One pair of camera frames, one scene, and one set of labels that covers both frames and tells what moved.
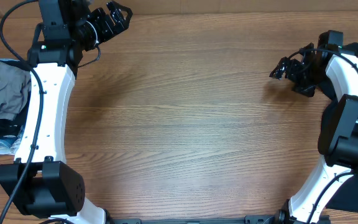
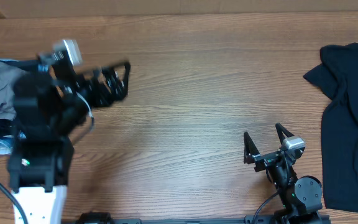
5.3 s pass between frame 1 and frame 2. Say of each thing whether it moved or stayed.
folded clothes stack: stayed
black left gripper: moved
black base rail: stayed
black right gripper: moved
